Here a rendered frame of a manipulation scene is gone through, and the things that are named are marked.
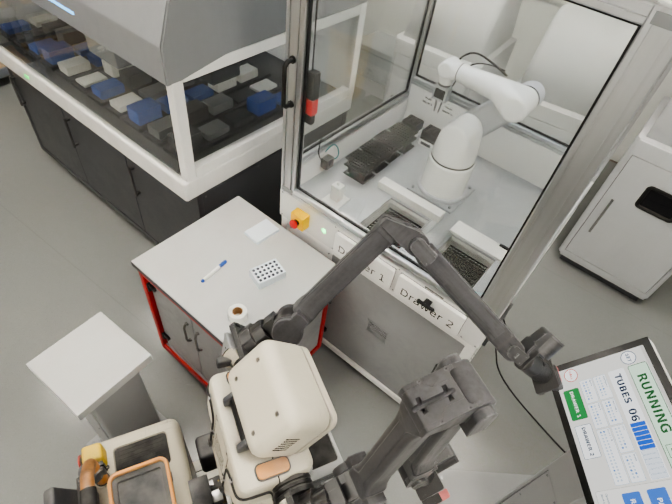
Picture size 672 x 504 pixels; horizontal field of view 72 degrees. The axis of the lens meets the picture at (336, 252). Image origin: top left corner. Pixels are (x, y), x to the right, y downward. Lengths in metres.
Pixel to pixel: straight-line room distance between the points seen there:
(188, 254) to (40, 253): 1.44
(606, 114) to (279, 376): 0.91
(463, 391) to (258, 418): 0.43
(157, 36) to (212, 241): 0.81
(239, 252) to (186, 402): 0.87
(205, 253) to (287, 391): 1.15
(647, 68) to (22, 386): 2.71
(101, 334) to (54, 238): 1.58
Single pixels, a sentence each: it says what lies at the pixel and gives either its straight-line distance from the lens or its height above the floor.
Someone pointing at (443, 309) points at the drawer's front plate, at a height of 0.91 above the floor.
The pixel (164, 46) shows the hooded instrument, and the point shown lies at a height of 1.50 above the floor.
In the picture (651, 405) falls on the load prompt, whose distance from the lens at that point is 1.57.
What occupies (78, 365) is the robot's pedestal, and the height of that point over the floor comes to 0.76.
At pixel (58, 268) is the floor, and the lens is 3.17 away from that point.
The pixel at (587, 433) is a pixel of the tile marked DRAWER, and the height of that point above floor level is 1.01.
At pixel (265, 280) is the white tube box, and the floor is 0.80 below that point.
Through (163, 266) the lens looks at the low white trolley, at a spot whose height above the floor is 0.76.
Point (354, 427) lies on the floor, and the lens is 2.45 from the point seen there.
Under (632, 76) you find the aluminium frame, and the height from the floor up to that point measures 1.86.
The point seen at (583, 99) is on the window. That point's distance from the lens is 1.24.
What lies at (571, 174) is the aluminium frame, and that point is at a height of 1.60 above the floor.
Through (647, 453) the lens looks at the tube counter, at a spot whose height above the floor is 1.11.
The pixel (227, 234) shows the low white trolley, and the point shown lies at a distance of 2.08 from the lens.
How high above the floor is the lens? 2.25
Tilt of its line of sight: 48 degrees down
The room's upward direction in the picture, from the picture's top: 10 degrees clockwise
